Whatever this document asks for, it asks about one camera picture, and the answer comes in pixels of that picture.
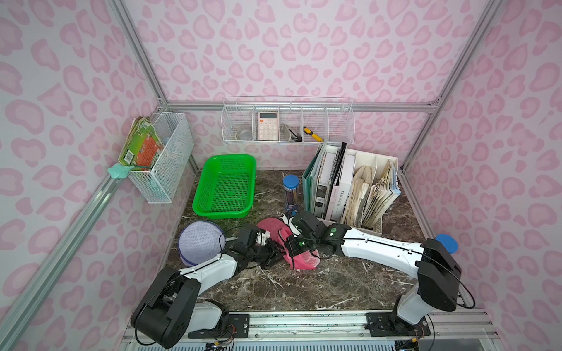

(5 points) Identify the beige paper stack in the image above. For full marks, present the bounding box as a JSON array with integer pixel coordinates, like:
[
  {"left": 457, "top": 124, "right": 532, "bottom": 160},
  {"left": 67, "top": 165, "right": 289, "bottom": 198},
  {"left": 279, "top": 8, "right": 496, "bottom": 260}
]
[{"left": 340, "top": 165, "right": 373, "bottom": 227}]

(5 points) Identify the white file organizer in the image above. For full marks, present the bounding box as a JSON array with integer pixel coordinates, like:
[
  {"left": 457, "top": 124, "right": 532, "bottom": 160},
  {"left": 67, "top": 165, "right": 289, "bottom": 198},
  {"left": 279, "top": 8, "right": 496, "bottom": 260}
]
[{"left": 313, "top": 144, "right": 401, "bottom": 232}]

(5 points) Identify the green red booklet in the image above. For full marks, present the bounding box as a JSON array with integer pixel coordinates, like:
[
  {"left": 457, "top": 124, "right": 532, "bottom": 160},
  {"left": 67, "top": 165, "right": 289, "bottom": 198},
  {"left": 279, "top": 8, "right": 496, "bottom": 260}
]
[{"left": 118, "top": 116, "right": 165, "bottom": 171}]

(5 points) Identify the green folder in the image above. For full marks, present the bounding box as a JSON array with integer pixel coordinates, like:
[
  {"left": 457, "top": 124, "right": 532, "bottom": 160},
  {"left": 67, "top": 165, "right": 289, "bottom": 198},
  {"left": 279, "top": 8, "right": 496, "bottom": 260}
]
[{"left": 302, "top": 142, "right": 327, "bottom": 213}]

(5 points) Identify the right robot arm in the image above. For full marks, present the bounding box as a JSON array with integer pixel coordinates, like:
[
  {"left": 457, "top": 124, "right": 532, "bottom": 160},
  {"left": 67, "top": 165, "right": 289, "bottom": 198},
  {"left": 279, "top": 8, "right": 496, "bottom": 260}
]
[{"left": 283, "top": 211, "right": 462, "bottom": 329}]

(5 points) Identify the white mesh wall basket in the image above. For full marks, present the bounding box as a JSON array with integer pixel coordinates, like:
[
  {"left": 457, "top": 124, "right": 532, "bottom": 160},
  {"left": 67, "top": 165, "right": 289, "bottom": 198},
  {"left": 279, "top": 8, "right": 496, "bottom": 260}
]
[{"left": 128, "top": 112, "right": 194, "bottom": 203}]

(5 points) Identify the black binder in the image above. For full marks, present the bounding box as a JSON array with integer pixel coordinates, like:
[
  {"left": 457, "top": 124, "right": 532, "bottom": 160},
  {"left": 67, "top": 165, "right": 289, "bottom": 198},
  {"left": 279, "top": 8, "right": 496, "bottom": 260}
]
[{"left": 323, "top": 142, "right": 347, "bottom": 219}]

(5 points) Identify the pink mesh laundry bag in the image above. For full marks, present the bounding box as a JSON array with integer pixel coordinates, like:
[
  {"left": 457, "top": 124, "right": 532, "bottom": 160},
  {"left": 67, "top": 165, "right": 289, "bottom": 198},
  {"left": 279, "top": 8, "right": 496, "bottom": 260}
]
[{"left": 257, "top": 218, "right": 321, "bottom": 270}]

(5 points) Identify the yellow black utility knife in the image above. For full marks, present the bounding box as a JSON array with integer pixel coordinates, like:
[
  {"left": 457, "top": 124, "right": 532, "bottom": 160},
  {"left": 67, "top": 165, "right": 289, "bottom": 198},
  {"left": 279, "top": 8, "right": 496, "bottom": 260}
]
[{"left": 303, "top": 127, "right": 323, "bottom": 143}]

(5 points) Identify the pink white book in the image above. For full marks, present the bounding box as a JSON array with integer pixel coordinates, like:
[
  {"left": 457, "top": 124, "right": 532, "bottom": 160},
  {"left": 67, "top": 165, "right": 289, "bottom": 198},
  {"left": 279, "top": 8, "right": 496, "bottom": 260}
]
[{"left": 326, "top": 153, "right": 357, "bottom": 222}]

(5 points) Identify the blue lid pencil jar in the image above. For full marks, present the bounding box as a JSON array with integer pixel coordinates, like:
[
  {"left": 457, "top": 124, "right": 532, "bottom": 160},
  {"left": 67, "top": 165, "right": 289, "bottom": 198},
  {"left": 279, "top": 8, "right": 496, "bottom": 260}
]
[{"left": 282, "top": 175, "right": 300, "bottom": 211}]

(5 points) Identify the green plastic basket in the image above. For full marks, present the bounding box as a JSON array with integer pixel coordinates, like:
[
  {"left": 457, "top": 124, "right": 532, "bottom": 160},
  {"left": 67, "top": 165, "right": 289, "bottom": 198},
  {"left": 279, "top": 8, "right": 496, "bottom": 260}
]
[{"left": 193, "top": 154, "right": 257, "bottom": 219}]

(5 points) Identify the white calculator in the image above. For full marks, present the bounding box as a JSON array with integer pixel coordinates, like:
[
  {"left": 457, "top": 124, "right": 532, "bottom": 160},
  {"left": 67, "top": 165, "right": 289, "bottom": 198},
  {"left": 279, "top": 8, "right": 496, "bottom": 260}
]
[{"left": 258, "top": 111, "right": 280, "bottom": 141}]

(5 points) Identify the purple mesh laundry bag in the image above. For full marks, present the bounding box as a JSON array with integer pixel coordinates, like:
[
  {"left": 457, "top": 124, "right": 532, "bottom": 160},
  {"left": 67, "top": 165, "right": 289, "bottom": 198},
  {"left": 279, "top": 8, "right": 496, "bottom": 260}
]
[{"left": 178, "top": 221, "right": 225, "bottom": 267}]

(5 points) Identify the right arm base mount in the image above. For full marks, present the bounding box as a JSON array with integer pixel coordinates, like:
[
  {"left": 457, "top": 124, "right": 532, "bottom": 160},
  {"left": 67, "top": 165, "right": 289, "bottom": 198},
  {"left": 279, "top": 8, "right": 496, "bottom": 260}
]
[{"left": 364, "top": 308, "right": 433, "bottom": 339}]

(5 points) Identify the white wire wall shelf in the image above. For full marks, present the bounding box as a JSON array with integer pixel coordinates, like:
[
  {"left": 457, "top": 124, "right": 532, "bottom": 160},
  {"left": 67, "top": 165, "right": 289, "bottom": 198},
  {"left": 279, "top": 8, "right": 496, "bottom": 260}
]
[{"left": 220, "top": 96, "right": 356, "bottom": 144}]

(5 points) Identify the mint green star hook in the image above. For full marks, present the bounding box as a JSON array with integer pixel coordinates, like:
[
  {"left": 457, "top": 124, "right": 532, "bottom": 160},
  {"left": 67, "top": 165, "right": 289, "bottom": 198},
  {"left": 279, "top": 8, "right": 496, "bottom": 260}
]
[{"left": 108, "top": 162, "right": 134, "bottom": 180}]

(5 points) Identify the blue lid jar right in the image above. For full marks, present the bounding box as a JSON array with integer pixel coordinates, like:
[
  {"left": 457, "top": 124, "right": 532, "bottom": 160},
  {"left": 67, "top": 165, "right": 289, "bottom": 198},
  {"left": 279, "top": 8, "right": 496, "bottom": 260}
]
[{"left": 435, "top": 233, "right": 459, "bottom": 254}]

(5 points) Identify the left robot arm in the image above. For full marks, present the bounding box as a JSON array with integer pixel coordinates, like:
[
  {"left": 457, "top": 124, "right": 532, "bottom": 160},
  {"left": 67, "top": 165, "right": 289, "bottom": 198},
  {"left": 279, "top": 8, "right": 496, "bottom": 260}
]
[{"left": 130, "top": 225, "right": 284, "bottom": 349}]

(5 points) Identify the clear tape roll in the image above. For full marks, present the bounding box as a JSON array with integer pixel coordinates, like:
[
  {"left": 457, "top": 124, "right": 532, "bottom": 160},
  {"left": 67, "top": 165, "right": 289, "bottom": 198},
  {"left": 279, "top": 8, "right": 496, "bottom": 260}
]
[{"left": 235, "top": 127, "right": 253, "bottom": 141}]

